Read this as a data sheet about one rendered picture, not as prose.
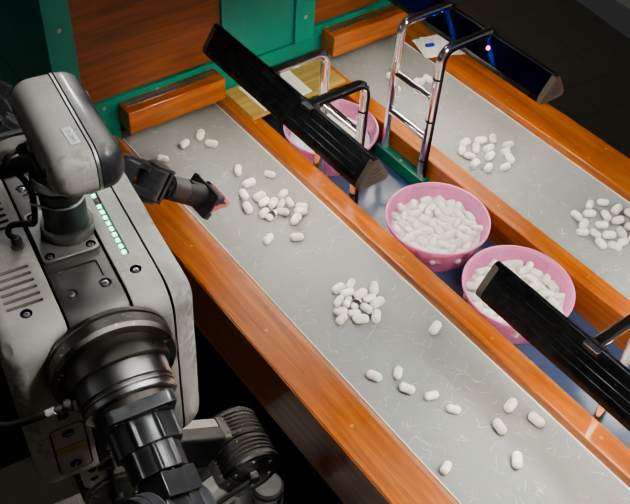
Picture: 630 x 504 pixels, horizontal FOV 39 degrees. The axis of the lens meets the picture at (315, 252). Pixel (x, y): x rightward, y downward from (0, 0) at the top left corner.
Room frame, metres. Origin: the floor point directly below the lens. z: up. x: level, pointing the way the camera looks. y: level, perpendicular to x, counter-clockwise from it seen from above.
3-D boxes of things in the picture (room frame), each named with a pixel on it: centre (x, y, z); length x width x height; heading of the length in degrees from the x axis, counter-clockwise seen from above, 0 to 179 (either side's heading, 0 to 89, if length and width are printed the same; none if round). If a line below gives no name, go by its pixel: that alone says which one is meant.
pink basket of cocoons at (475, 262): (1.44, -0.48, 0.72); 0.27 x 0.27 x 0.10
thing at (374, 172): (1.68, 0.09, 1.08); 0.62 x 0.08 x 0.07; 40
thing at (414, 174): (1.98, -0.28, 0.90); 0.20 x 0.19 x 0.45; 40
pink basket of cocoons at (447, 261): (1.65, -0.30, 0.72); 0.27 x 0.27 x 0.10
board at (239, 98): (2.16, 0.12, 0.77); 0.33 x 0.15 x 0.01; 130
